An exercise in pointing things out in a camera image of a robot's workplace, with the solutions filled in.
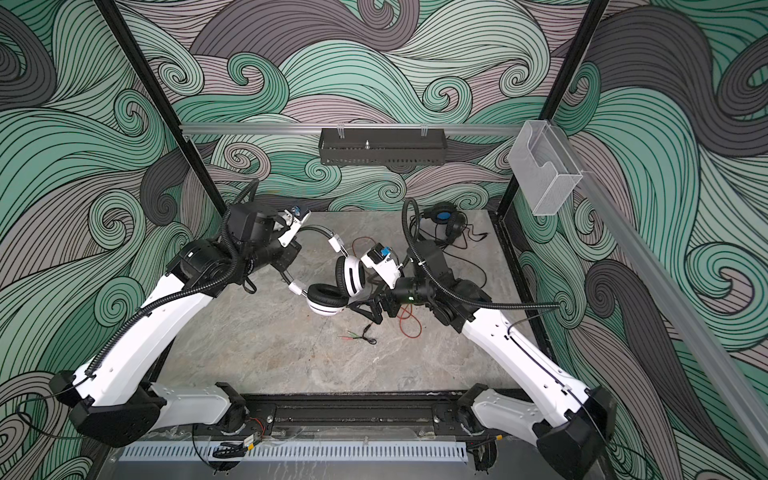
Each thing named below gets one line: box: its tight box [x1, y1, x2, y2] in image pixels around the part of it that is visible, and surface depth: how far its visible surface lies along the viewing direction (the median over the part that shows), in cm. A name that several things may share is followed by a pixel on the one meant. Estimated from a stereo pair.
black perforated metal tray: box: [319, 128, 448, 167], surface depth 97 cm
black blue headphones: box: [423, 202, 468, 244], surface depth 109 cm
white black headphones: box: [281, 225, 366, 316], surface depth 67 cm
